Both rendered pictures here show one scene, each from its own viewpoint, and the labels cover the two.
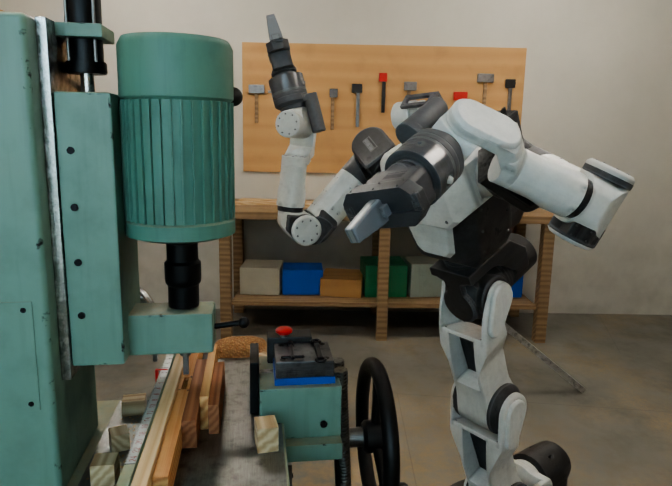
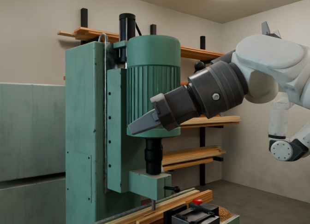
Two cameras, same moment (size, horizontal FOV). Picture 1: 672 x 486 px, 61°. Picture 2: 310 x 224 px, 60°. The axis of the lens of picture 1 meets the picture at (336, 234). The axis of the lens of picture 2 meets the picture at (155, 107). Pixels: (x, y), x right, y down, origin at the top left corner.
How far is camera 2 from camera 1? 0.61 m
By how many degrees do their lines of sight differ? 54
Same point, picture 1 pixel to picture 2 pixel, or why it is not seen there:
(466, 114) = (244, 45)
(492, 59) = not seen: outside the picture
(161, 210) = (131, 120)
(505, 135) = (277, 57)
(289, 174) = (272, 114)
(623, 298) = not seen: outside the picture
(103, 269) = (116, 146)
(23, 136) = (92, 87)
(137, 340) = (131, 184)
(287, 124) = not seen: hidden behind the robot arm
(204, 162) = (146, 97)
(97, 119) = (116, 79)
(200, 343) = (152, 193)
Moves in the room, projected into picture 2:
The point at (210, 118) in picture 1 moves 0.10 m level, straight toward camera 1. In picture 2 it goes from (151, 74) to (127, 71)
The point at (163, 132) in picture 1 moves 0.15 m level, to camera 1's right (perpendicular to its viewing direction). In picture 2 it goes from (132, 83) to (162, 79)
